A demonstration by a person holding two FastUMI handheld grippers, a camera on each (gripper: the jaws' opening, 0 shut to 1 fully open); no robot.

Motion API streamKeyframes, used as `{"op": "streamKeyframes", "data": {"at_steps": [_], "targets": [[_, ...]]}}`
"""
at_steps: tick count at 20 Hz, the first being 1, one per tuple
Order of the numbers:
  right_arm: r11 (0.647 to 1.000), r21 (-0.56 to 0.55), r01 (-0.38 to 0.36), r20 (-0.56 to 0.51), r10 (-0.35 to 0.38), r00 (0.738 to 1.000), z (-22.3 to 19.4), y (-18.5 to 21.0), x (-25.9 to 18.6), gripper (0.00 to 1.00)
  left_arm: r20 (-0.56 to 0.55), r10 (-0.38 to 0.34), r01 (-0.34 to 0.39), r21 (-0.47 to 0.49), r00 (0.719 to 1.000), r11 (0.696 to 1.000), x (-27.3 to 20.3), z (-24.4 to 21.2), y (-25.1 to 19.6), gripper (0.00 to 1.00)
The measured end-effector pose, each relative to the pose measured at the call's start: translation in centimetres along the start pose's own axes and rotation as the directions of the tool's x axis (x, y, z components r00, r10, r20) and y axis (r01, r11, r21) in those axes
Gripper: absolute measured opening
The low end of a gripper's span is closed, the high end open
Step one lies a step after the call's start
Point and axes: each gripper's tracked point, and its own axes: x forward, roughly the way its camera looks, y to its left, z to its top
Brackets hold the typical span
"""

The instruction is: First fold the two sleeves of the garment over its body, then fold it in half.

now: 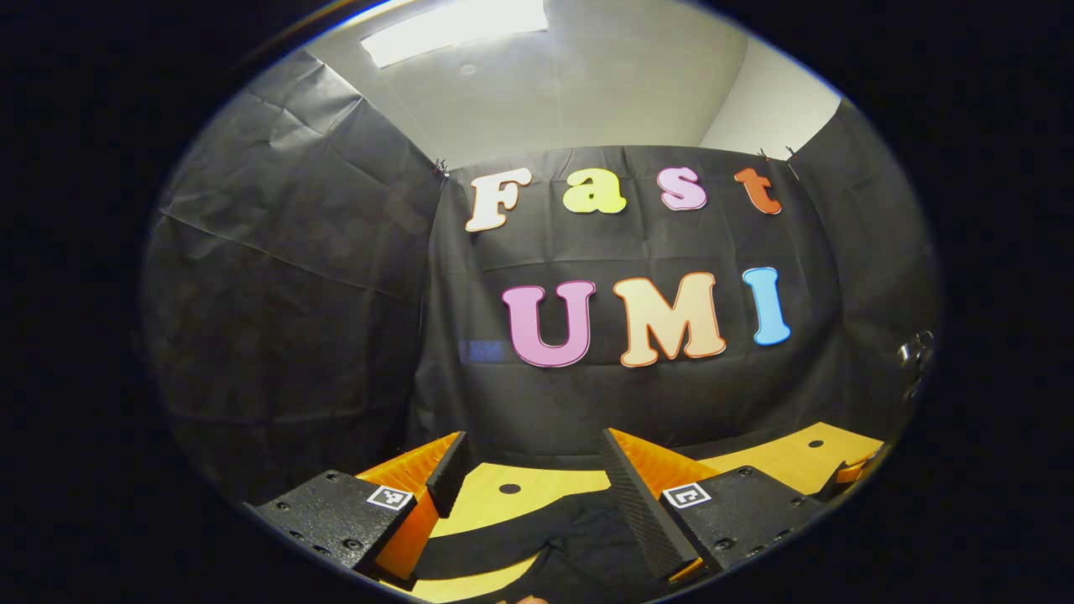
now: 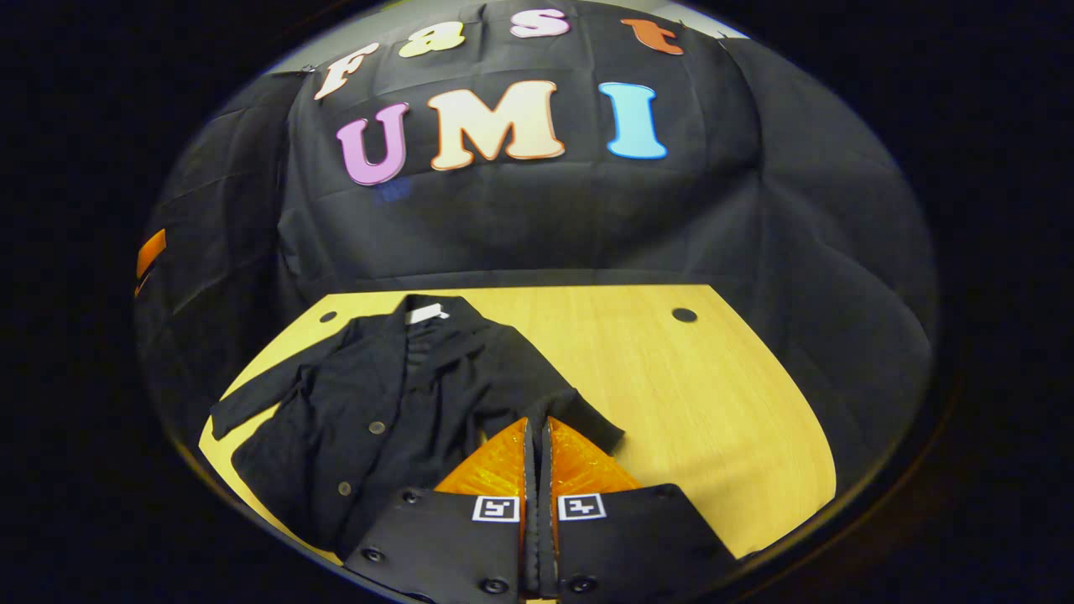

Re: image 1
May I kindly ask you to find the black button-up jacket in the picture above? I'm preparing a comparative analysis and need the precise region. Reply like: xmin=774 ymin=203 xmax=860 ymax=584
xmin=411 ymin=489 xmax=672 ymax=604

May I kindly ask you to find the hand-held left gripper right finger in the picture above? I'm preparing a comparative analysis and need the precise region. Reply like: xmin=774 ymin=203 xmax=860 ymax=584
xmin=598 ymin=427 xmax=830 ymax=586

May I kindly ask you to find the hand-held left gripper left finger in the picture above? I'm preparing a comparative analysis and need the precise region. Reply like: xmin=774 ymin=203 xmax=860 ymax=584
xmin=243 ymin=430 xmax=471 ymax=588

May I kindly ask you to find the black backdrop cloth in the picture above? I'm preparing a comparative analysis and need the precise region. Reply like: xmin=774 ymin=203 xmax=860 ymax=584
xmin=141 ymin=46 xmax=941 ymax=504

